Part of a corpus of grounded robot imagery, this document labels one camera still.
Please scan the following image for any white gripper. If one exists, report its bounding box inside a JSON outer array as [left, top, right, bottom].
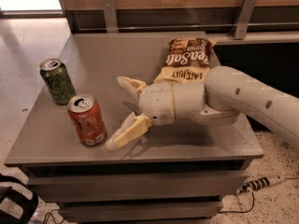
[[105, 77, 205, 150]]

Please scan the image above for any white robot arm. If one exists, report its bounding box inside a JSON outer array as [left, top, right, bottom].
[[105, 66, 299, 150]]

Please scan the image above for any red orange soda can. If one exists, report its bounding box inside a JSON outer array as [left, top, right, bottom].
[[67, 93, 107, 147]]

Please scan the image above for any green soda can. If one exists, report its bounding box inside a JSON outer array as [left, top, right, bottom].
[[39, 58, 76, 105]]

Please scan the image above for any Late July chips bag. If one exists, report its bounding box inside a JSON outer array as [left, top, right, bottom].
[[154, 37, 216, 83]]

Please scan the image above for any grey cabinet top drawer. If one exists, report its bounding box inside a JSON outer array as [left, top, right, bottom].
[[29, 171, 246, 203]]

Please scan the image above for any grey cabinet drawer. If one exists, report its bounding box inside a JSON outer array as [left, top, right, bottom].
[[29, 171, 246, 203], [59, 202, 223, 223]]

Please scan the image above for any grey cabinet lower drawer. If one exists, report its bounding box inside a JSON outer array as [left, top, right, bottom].
[[59, 202, 223, 223]]

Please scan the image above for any white power strip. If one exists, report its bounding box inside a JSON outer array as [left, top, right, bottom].
[[236, 175, 285, 194]]

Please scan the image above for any black chair part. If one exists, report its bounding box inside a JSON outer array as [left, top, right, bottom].
[[0, 186, 38, 224]]

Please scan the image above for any left metal bracket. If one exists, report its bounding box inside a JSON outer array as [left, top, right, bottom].
[[101, 0, 119, 33]]

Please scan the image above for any metal bracket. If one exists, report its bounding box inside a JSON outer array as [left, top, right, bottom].
[[101, 0, 119, 33], [232, 0, 257, 40]]

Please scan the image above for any right metal bracket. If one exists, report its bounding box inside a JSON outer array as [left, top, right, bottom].
[[232, 0, 257, 40]]

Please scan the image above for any black power cable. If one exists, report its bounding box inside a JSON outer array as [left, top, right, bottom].
[[219, 191, 256, 215]]

